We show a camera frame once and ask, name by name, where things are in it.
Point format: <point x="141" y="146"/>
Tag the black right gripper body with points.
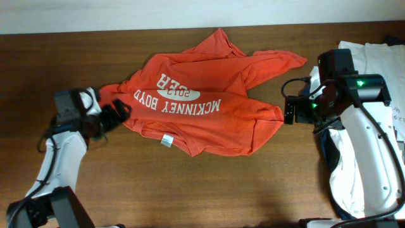
<point x="289" y="110"/>

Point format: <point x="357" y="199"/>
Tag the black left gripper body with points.
<point x="105" y="117"/>

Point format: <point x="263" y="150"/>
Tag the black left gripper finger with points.
<point x="123" y="110"/>
<point x="108" y="118"/>

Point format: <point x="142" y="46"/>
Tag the orange printed t-shirt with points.
<point x="197" y="100"/>

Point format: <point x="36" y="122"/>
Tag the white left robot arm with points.
<point x="52" y="196"/>

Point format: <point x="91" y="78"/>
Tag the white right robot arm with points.
<point x="360" y="105"/>

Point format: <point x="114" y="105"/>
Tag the white t-shirt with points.
<point x="353" y="117"/>

